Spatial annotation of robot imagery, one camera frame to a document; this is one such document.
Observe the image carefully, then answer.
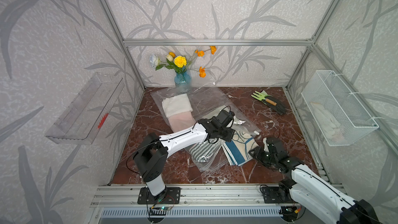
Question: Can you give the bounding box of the cream towel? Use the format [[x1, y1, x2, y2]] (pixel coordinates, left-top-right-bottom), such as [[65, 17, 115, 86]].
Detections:
[[201, 105, 247, 127]]

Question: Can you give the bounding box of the green white striped towel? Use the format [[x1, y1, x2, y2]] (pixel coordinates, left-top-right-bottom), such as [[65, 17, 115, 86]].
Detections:
[[188, 141, 224, 163]]

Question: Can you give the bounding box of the blue white striped towel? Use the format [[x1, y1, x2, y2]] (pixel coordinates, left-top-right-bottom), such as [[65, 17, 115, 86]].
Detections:
[[222, 127, 259, 166]]

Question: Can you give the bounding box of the pink fluffy towel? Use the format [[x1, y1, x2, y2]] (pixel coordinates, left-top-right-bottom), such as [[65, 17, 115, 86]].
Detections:
[[168, 112, 195, 133]]

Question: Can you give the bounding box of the clear plastic vacuum bag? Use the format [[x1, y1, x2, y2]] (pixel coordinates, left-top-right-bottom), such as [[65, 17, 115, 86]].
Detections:
[[151, 87, 260, 172]]

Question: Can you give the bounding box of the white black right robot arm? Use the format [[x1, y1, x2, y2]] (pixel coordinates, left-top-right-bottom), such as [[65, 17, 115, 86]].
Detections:
[[248, 139, 380, 224]]

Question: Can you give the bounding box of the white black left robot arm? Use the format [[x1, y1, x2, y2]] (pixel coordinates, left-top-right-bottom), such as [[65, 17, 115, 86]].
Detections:
[[132, 116, 234, 198]]

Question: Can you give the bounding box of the white cloth in basket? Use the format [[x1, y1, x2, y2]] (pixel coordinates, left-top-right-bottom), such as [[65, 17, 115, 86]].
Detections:
[[310, 102, 341, 140]]

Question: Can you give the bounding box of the blue glass vase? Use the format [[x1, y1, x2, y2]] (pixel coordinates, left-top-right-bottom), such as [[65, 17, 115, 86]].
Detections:
[[174, 71, 192, 92]]

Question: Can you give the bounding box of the artificial flower bouquet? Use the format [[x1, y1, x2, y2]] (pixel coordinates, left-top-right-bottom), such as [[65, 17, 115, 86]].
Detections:
[[149, 46, 218, 78]]

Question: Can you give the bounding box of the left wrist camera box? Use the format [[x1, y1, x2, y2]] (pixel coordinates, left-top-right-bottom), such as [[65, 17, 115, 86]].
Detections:
[[214, 110, 235, 128]]

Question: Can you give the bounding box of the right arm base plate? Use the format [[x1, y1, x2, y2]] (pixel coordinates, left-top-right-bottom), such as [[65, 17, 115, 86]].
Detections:
[[259, 185, 294, 204]]

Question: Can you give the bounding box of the right circuit board with wires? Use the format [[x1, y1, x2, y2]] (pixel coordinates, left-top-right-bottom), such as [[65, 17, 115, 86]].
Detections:
[[279, 206, 306, 224]]

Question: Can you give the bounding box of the circuit board with wires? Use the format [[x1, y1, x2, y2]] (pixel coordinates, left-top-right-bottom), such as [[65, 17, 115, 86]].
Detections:
[[279, 206, 306, 224], [147, 205, 174, 218]]

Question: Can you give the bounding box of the green garden fork wooden handle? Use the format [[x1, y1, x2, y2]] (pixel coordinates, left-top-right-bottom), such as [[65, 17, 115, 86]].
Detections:
[[251, 91, 277, 106]]

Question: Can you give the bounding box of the white wire mesh basket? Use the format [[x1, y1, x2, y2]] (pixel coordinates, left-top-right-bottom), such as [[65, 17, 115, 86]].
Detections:
[[301, 70, 379, 146]]

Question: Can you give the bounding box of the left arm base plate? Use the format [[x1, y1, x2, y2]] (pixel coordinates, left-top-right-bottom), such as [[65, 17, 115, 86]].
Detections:
[[137, 187, 181, 205]]

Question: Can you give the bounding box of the left circuit board with wires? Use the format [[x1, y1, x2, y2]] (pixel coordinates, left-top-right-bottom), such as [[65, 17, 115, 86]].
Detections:
[[147, 205, 174, 218]]

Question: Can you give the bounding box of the aluminium frame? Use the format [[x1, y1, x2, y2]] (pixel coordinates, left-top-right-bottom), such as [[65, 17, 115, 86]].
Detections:
[[100, 0, 398, 224]]

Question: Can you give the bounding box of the clear plastic wall shelf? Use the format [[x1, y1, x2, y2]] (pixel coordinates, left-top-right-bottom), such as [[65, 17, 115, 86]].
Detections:
[[45, 73, 125, 145]]

